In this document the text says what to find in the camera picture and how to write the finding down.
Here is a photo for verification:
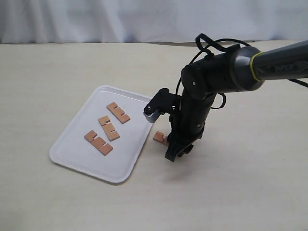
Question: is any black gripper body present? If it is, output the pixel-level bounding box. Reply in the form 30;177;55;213
168;92;216;144

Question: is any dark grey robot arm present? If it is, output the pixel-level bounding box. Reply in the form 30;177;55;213
165;40;308;161

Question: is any white rectangular plastic tray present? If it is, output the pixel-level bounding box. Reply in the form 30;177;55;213
49;86;152;184

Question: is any white backdrop curtain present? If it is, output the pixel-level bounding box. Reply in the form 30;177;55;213
0;0;308;43

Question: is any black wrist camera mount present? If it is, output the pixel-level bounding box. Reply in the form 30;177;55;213
143;88;181;124

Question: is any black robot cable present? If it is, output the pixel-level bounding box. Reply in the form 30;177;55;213
174;33;308;110

